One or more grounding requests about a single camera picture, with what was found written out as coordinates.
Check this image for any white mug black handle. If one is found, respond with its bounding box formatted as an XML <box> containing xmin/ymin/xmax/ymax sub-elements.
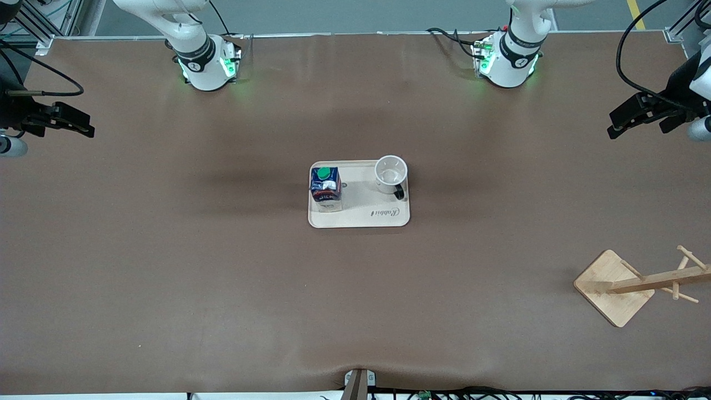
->
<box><xmin>374</xmin><ymin>155</ymin><xmax>409</xmax><ymax>201</ymax></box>

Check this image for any blue milk carton green cap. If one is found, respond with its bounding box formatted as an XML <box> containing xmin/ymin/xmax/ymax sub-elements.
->
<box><xmin>309</xmin><ymin>166</ymin><xmax>342</xmax><ymax>213</ymax></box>

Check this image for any wooden mug rack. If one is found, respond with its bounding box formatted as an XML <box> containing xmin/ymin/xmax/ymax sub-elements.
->
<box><xmin>573</xmin><ymin>245</ymin><xmax>711</xmax><ymax>328</ymax></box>

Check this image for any beige plastic tray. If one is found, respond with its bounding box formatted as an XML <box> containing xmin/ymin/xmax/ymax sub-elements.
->
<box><xmin>308</xmin><ymin>160</ymin><xmax>411</xmax><ymax>229</ymax></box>

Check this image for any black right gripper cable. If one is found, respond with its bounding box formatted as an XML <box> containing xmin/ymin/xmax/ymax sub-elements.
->
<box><xmin>0</xmin><ymin>39</ymin><xmax>85</xmax><ymax>98</ymax></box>

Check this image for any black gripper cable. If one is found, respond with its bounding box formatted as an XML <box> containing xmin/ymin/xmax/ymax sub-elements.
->
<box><xmin>617</xmin><ymin>0</ymin><xmax>675</xmax><ymax>103</ymax></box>
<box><xmin>0</xmin><ymin>39</ymin><xmax>85</xmax><ymax>98</ymax></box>

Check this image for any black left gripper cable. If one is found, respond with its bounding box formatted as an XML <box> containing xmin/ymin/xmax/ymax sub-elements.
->
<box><xmin>617</xmin><ymin>0</ymin><xmax>675</xmax><ymax>103</ymax></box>

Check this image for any aluminium frame profile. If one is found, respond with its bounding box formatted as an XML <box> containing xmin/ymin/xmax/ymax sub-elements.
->
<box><xmin>0</xmin><ymin>0</ymin><xmax>84</xmax><ymax>56</ymax></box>
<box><xmin>664</xmin><ymin>0</ymin><xmax>711</xmax><ymax>56</ymax></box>

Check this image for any black right base cable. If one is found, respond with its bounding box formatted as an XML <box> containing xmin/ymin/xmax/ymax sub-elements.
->
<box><xmin>208</xmin><ymin>0</ymin><xmax>245</xmax><ymax>39</ymax></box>

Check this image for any black base cable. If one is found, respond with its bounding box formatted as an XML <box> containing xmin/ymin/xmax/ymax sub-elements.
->
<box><xmin>208</xmin><ymin>0</ymin><xmax>245</xmax><ymax>39</ymax></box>
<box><xmin>427</xmin><ymin>27</ymin><xmax>478</xmax><ymax>59</ymax></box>

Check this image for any black left base cable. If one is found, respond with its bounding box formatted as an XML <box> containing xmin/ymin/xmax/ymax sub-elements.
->
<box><xmin>427</xmin><ymin>27</ymin><xmax>478</xmax><ymax>59</ymax></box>

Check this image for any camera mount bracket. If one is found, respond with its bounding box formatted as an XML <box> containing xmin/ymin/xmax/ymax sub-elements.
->
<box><xmin>343</xmin><ymin>368</ymin><xmax>377</xmax><ymax>400</ymax></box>

